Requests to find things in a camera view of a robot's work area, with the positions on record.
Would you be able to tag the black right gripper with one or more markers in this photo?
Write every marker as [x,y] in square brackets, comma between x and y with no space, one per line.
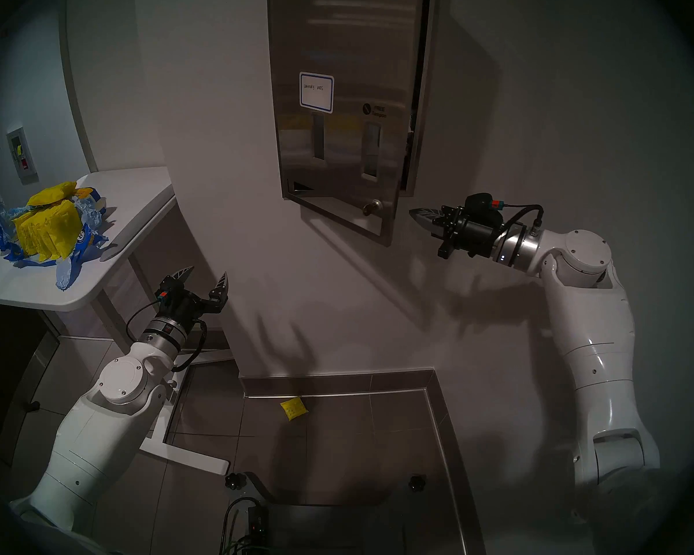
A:
[474,236]

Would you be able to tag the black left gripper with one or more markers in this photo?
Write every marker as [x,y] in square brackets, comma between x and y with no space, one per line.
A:
[188,308]

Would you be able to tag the stainless steel dispenser door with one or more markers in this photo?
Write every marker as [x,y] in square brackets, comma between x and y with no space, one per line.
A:
[347,39]

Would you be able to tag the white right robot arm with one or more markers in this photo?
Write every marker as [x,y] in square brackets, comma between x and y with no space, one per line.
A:
[595,328]

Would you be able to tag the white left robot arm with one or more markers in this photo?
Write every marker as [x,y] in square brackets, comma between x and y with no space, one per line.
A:
[92,444]

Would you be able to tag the dark robot base platform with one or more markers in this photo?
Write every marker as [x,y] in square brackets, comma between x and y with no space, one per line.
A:
[324,531]

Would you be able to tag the stainless steel dispenser cabinet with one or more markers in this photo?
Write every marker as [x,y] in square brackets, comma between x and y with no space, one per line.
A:
[432,39]

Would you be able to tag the blue plastic pad bag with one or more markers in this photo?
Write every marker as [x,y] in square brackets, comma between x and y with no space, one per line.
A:
[66,273]

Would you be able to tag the white blue-bordered label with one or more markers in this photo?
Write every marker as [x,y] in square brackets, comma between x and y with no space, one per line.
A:
[316,92]

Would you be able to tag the black round knob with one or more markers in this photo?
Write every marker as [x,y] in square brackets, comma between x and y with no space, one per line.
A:
[417,482]
[235,480]

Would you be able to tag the black power box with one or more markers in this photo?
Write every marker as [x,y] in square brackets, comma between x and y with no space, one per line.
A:
[257,522]

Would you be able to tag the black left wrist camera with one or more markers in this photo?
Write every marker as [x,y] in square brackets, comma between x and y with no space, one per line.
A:
[163,296]

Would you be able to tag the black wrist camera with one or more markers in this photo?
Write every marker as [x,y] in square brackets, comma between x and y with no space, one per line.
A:
[484,203]
[163,296]

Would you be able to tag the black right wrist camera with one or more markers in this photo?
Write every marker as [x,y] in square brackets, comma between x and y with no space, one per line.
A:
[484,203]

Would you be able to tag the white pedestal table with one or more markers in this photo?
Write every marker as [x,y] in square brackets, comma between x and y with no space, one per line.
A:
[133,195]

